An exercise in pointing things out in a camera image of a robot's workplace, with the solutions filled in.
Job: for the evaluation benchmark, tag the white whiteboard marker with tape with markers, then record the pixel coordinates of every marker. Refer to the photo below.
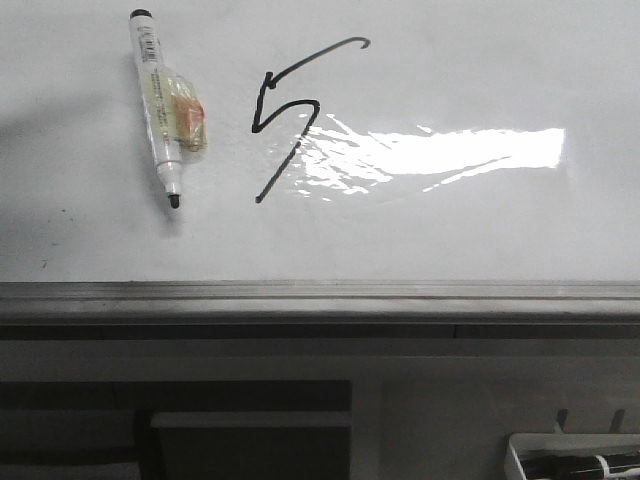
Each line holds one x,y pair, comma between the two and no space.
174,115

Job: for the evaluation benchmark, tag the white whiteboard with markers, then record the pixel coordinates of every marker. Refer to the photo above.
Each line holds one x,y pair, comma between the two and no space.
373,168

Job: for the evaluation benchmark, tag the dark cabinet panel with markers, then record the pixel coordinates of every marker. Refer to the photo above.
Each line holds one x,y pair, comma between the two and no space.
281,429

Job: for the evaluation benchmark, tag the white wire marker tray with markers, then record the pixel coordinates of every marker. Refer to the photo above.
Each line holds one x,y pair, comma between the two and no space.
572,456

